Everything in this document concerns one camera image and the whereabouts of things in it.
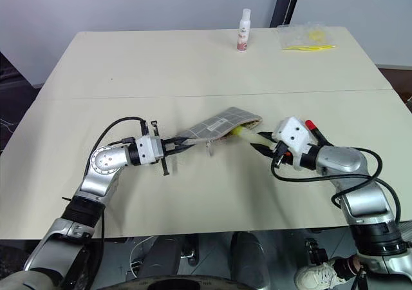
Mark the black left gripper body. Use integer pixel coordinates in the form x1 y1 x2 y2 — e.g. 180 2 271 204
149 120 171 177

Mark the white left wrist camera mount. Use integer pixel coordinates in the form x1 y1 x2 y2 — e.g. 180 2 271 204
135 136 165 168

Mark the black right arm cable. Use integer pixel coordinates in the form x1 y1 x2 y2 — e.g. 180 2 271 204
270 146 403 229

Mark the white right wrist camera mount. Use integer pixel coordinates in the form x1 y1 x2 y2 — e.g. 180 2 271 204
272 116 319 171

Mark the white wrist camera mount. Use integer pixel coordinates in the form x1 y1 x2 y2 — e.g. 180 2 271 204
135 136 165 168
272 116 319 171

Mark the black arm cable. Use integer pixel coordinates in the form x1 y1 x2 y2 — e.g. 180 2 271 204
92 117 149 157
270 146 403 229

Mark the thin white cable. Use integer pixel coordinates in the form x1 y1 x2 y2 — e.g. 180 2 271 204
127 237 154 273

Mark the white spray bottle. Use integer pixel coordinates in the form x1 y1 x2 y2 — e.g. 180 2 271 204
236 8 252 53

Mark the white sneaker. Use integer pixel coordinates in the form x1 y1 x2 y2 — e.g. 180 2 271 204
294 258 342 290

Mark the grey grid fabric pouch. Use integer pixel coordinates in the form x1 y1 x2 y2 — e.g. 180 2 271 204
178 106 263 158

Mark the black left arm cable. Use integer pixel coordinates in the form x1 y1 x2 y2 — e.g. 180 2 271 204
92 117 149 157

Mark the dark vertical pole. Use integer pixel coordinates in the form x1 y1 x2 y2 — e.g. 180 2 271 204
269 0 305 28

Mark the clear bag with yellow items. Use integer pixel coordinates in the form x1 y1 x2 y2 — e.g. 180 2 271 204
277 21 339 53

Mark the yellow highlighter pen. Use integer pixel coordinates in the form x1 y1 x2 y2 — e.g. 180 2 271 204
229 126 275 146

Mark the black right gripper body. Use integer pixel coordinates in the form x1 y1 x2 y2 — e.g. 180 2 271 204
270 140 293 169

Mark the dark rounded shape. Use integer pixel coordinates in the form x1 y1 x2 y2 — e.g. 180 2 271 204
137 235 185 278
229 231 270 290

